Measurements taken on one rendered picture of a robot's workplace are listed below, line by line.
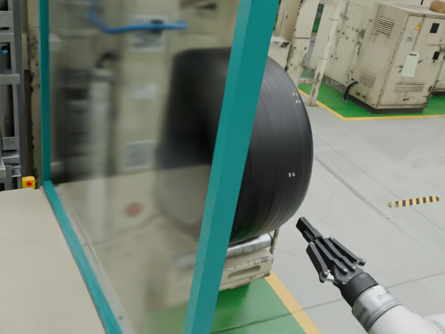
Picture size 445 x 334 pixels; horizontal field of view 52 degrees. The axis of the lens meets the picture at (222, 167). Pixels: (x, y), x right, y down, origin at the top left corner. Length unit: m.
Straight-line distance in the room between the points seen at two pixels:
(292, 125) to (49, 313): 0.73
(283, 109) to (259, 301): 1.60
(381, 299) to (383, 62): 5.05
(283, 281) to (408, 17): 3.82
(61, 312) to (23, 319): 0.05
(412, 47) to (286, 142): 4.93
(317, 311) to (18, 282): 2.11
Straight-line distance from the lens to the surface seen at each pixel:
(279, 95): 1.16
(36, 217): 0.82
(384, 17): 5.98
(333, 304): 2.73
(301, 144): 1.17
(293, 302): 2.65
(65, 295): 0.68
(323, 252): 1.07
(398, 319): 0.97
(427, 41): 6.14
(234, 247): 1.37
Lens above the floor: 1.73
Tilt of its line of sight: 27 degrees down
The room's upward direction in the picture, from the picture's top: 10 degrees clockwise
